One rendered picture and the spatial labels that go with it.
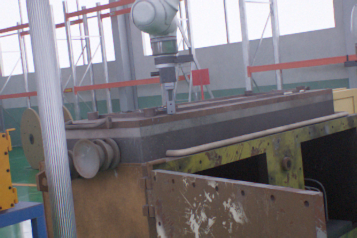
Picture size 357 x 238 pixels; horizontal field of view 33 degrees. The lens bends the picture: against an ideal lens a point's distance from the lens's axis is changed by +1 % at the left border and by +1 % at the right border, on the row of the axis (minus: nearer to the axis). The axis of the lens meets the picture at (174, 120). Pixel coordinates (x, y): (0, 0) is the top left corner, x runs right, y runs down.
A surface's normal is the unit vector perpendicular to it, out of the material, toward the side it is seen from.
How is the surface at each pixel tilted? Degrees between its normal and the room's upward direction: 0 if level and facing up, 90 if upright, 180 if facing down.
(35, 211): 90
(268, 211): 90
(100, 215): 90
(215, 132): 90
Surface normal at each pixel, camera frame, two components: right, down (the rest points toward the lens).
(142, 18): -0.28, 0.11
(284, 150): 0.75, -0.04
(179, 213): -0.85, 0.12
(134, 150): -0.65, 0.11
